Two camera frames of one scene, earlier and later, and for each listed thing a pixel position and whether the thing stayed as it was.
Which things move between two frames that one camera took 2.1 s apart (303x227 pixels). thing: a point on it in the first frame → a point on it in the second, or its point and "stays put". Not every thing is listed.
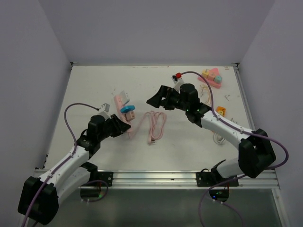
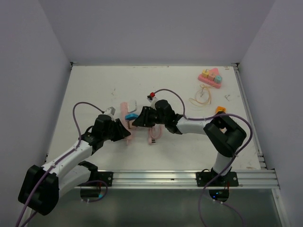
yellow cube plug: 205,73 stays put
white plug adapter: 125,97 → 132,106
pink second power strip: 212,83 stays put
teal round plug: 218,79 stays put
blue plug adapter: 125,109 → 131,116
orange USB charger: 221,110 stays put
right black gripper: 155,101 → 143,120
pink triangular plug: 214,71 stays put
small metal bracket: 226,97 stays put
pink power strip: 119,104 → 124,111
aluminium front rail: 182,179 stays put
